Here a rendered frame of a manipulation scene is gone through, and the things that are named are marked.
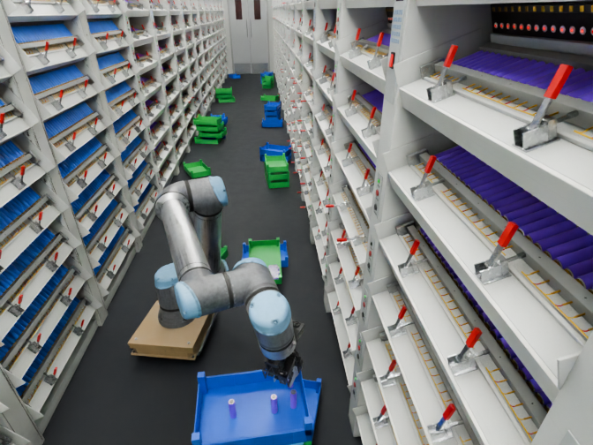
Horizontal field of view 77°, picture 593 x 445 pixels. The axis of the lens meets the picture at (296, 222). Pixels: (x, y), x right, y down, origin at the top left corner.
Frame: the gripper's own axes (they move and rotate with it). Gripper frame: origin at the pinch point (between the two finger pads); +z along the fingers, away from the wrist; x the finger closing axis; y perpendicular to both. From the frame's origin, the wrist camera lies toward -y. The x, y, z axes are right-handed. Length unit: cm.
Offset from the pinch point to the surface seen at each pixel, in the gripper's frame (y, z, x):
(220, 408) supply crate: 15.1, 2.6, -15.9
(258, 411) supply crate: 12.0, 3.4, -5.2
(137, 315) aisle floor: -27, 64, -110
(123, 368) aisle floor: 2, 56, -91
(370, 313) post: -22.9, -4.8, 18.3
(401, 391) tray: -4.6, 0.4, 31.1
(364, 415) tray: -10.2, 44.0, 21.1
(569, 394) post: 18, -65, 45
